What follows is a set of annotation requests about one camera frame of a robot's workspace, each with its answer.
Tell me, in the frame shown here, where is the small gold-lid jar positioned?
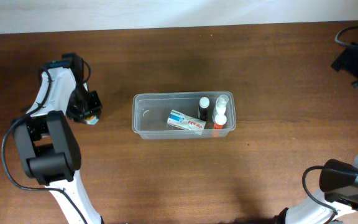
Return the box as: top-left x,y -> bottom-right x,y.
84,115 -> 99,125

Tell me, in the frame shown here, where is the white Panadol medicine box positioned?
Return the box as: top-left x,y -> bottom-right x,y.
167,110 -> 206,135

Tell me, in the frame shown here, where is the dark bottle white cap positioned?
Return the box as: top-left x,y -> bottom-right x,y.
198,97 -> 210,121

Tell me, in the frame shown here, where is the orange tube white cap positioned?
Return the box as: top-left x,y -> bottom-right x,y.
212,114 -> 227,138

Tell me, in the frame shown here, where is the white spray bottle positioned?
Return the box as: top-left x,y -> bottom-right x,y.
213,95 -> 229,117

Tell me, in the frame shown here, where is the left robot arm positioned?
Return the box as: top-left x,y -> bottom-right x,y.
1,53 -> 104,223

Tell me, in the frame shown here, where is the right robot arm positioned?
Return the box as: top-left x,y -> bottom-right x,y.
273,43 -> 358,224

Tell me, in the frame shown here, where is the clear plastic container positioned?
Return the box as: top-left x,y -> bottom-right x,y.
132,91 -> 236,139

